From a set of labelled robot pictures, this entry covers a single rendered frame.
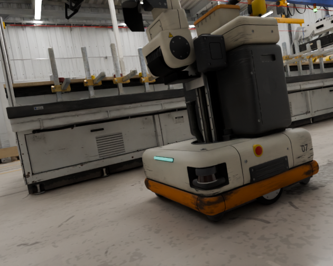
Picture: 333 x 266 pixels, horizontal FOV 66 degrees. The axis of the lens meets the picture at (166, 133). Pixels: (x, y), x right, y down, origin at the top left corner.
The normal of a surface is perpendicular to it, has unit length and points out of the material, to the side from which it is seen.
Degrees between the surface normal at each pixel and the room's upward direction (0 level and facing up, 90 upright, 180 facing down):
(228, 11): 92
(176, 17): 90
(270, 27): 90
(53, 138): 90
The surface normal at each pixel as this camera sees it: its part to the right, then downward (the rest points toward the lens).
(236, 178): 0.46, -0.03
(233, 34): -0.87, 0.18
